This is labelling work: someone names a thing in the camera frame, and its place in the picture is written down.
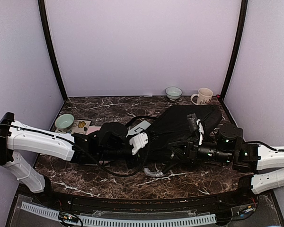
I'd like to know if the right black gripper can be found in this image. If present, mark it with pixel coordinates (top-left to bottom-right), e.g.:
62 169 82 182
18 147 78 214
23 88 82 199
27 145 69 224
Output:
168 136 233 165

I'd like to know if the pink book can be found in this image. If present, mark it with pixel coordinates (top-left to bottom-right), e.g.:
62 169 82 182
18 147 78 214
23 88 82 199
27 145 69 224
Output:
86 126 101 135

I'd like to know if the grey notebook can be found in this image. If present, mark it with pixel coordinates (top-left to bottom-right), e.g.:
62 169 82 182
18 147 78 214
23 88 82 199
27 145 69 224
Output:
127 121 151 136

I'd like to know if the black student bag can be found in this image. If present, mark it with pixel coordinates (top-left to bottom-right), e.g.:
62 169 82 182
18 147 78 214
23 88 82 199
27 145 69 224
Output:
125 105 222 178

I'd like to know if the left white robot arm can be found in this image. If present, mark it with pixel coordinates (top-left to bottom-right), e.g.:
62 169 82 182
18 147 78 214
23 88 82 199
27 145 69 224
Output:
0 112 150 206

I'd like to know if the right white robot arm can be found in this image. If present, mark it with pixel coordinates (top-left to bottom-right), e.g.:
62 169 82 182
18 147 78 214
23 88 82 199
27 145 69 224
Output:
168 114 284 205

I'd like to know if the floral placemat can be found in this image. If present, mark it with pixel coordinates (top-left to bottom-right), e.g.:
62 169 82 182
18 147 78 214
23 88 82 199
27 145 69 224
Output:
55 119 91 135

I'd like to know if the green bowl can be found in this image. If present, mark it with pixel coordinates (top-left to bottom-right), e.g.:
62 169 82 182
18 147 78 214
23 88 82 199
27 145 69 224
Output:
54 114 74 132

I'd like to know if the cream mug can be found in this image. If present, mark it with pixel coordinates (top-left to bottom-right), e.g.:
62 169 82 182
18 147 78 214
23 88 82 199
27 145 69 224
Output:
190 87 213 105

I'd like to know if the small white bowl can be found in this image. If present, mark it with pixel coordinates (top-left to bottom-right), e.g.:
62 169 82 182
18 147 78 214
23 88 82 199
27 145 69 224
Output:
165 87 182 101

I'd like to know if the black front table rail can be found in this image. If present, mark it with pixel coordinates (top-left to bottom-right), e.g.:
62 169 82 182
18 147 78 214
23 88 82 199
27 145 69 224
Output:
14 184 261 216

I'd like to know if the white cable duct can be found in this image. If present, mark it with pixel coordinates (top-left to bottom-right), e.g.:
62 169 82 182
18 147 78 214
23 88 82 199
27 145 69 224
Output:
20 202 217 227

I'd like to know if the right black frame post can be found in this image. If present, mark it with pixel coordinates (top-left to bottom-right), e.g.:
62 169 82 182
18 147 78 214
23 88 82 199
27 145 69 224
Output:
220 0 249 101

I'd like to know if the black frame post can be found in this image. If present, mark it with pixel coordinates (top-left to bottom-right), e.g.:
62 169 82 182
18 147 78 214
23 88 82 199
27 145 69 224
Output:
37 0 68 102
220 0 249 101

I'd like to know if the left black frame post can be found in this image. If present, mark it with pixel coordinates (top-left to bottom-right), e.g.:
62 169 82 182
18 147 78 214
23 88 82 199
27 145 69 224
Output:
37 0 68 102

